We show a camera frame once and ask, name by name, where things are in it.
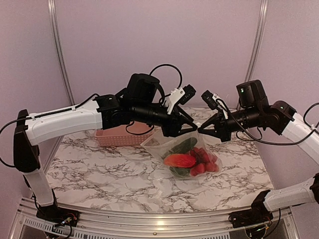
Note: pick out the green avocado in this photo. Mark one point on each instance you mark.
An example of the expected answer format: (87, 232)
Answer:
(180, 172)

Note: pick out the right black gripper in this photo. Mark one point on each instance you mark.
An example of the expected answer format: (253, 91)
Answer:
(222, 131)

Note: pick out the clear dotted zip top bag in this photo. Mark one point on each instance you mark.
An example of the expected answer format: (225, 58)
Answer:
(158, 146)

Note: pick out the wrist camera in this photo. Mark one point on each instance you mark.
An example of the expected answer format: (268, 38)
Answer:
(251, 95)
(143, 87)

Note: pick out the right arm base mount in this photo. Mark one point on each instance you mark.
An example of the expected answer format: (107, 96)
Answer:
(249, 217)

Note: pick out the aluminium frame post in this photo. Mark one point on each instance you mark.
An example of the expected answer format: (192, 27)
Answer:
(257, 43)
(59, 50)

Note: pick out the left aluminium frame post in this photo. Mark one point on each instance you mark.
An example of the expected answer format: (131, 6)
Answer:
(59, 50)

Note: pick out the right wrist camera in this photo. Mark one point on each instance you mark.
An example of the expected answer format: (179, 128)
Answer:
(251, 95)

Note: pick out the right aluminium frame post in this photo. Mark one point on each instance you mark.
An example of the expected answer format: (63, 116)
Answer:
(257, 43)

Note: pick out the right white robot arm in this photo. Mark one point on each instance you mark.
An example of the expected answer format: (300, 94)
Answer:
(250, 168)

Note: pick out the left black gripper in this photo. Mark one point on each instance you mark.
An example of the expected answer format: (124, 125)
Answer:
(174, 130)

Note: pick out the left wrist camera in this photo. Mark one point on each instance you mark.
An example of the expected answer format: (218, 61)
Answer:
(143, 87)

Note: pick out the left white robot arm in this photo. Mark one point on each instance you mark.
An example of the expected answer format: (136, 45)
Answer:
(102, 112)

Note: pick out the front aluminium rail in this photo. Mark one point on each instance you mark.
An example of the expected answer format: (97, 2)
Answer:
(101, 224)

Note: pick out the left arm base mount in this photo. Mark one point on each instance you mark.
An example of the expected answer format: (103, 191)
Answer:
(58, 215)

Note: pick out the pink perforated plastic basket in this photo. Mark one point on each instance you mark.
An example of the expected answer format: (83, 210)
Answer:
(118, 136)

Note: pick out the green cucumber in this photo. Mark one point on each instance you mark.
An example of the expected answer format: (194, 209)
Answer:
(184, 147)

